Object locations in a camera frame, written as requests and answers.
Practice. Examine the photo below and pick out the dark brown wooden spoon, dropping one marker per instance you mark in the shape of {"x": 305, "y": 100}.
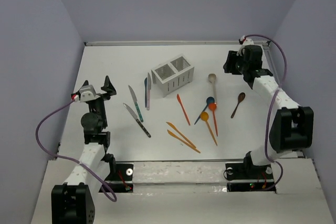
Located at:
{"x": 240, "y": 99}

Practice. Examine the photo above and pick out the orange-red plastic knife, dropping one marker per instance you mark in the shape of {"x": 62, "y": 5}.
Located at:
{"x": 183, "y": 109}

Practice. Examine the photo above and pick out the metal knife black handle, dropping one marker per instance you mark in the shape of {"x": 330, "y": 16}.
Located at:
{"x": 133, "y": 114}

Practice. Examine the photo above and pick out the pink plastic knife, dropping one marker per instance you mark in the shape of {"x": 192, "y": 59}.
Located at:
{"x": 149, "y": 81}

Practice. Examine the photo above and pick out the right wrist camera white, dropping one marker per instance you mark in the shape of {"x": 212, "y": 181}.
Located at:
{"x": 245, "y": 41}

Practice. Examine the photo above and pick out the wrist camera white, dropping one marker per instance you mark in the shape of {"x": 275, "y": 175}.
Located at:
{"x": 245, "y": 41}
{"x": 87, "y": 93}

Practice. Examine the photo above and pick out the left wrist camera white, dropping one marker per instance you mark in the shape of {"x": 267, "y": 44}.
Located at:
{"x": 87, "y": 93}

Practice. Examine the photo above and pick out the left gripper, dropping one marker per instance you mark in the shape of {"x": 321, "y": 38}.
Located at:
{"x": 108, "y": 88}

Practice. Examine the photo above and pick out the beige long spoon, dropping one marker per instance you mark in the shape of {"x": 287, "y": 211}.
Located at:
{"x": 212, "y": 80}

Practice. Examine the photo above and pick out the metal knife teal handle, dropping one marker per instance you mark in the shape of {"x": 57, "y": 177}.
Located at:
{"x": 134, "y": 98}

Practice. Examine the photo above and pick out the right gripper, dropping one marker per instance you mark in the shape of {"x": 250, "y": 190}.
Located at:
{"x": 229, "y": 66}

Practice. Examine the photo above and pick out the yellow plastic knife lower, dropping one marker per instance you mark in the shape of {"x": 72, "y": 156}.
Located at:
{"x": 184, "y": 142}

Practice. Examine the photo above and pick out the yellow plastic knife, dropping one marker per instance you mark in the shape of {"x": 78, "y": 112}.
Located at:
{"x": 180, "y": 134}
{"x": 184, "y": 142}

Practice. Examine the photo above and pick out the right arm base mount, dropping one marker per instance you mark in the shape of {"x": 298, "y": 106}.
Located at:
{"x": 240, "y": 179}

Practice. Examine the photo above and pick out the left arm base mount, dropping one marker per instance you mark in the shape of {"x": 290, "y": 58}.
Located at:
{"x": 120, "y": 180}

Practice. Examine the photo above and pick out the blue plastic knife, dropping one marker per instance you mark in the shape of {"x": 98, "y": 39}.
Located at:
{"x": 145, "y": 91}

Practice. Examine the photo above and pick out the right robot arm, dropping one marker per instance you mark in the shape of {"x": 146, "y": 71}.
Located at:
{"x": 289, "y": 125}

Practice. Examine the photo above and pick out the orange-red plastic spoon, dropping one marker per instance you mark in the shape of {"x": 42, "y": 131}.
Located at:
{"x": 213, "y": 107}

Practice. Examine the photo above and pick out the white two-compartment utensil caddy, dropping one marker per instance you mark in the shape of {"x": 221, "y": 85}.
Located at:
{"x": 172, "y": 74}

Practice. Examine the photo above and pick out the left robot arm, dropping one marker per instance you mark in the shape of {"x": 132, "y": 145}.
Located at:
{"x": 72, "y": 201}

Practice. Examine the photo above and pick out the blue plastic spoon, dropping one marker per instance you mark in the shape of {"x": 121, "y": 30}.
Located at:
{"x": 209, "y": 100}

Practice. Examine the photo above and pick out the yellow plastic knife upper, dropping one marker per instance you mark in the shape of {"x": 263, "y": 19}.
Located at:
{"x": 180, "y": 134}

